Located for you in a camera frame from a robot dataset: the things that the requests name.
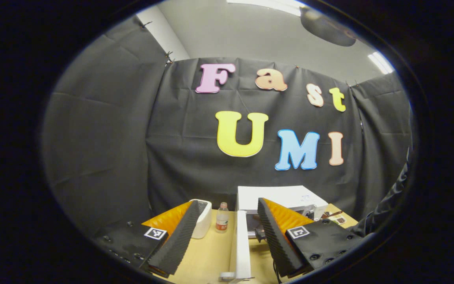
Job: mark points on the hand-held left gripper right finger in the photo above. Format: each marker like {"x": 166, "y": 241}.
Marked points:
{"x": 276, "y": 240}

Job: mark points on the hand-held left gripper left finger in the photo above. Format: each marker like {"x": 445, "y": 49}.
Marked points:
{"x": 177, "y": 244}

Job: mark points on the white microwave oven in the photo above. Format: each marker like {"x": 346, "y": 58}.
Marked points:
{"x": 274, "y": 195}

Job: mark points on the white toaster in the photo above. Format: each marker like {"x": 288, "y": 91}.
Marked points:
{"x": 204, "y": 221}

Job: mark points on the clear plastic bottle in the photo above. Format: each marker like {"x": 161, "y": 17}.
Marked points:
{"x": 222, "y": 221}

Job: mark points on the white divided dish with beans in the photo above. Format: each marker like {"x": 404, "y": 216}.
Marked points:
{"x": 338, "y": 220}

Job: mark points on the black backdrop cloth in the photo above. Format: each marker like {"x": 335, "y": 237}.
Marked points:
{"x": 112, "y": 138}

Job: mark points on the small ceiling light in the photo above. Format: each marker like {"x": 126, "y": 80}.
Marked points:
{"x": 380, "y": 63}

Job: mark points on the dark round ceiling object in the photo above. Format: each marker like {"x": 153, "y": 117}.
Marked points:
{"x": 327, "y": 27}

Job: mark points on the large ceiling light panel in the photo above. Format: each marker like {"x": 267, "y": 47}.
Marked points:
{"x": 270, "y": 4}

